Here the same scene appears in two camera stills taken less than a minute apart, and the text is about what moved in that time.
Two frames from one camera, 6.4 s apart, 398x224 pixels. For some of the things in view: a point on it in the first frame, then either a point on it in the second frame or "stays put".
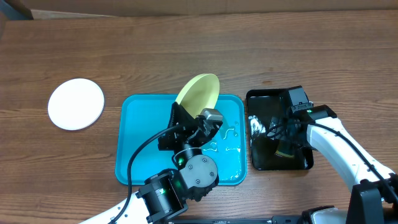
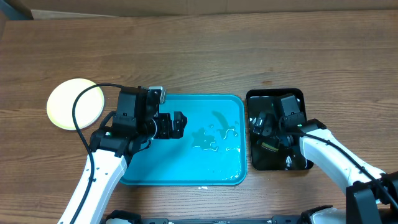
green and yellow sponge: [285, 150] -> [270, 147]
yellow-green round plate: [200, 93] -> [89, 109]
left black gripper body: [176, 140] -> [155, 128]
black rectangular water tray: [278, 135] stays put
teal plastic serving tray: [142, 118] stays put
